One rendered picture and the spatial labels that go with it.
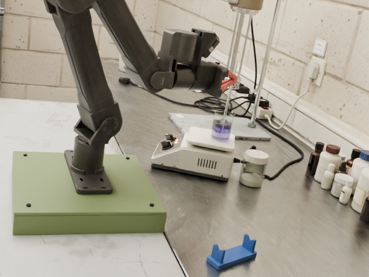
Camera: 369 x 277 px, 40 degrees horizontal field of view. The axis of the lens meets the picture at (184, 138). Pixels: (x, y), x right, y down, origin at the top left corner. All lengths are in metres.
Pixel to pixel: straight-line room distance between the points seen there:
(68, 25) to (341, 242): 0.69
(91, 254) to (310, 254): 0.42
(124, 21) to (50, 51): 2.58
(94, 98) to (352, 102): 0.86
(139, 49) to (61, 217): 0.35
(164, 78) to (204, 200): 0.29
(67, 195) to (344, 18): 1.06
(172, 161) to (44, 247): 0.46
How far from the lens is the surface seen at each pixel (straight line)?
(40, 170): 1.08
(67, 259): 0.88
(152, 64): 1.03
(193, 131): 1.31
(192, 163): 1.24
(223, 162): 1.24
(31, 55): 3.56
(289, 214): 1.17
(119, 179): 1.07
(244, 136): 1.61
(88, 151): 1.03
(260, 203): 1.19
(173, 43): 1.07
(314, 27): 1.81
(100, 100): 1.00
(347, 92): 1.62
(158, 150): 1.28
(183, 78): 1.09
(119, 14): 0.98
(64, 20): 0.93
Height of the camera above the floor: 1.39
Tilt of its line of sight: 19 degrees down
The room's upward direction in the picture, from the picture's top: 10 degrees clockwise
